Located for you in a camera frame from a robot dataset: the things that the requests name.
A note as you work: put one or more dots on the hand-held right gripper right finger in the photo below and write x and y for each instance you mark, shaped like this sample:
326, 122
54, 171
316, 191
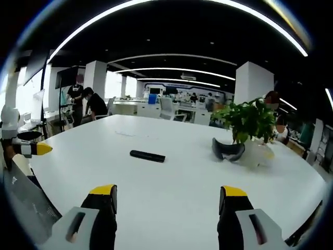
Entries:
244, 231

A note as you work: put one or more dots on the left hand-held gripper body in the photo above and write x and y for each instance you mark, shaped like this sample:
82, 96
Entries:
10, 122

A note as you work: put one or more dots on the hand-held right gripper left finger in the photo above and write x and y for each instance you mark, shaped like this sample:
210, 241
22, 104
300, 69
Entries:
78, 229

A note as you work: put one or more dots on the black remote control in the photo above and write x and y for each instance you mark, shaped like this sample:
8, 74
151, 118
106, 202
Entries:
147, 156

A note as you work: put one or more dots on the black chair armrest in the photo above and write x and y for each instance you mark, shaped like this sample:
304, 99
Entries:
30, 135

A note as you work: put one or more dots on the grey mesh office chair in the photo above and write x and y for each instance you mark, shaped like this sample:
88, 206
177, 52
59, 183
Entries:
28, 205

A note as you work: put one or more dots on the black monitor on stand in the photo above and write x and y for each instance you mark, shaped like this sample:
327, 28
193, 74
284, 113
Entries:
67, 78

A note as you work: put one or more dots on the dark grey curved holder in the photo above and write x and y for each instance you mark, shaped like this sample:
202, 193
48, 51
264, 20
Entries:
221, 152

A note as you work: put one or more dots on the green potted plant white pot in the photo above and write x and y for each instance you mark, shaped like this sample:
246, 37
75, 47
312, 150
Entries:
247, 119

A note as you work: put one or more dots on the white desk row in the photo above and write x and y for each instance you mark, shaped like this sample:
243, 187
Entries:
135, 108

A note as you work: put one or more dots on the blue box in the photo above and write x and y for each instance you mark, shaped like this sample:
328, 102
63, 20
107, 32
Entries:
152, 99

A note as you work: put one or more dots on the white office chair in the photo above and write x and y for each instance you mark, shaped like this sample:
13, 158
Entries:
167, 106

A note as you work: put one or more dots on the ceiling light strip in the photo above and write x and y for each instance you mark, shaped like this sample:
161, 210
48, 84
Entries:
177, 69
182, 2
179, 81

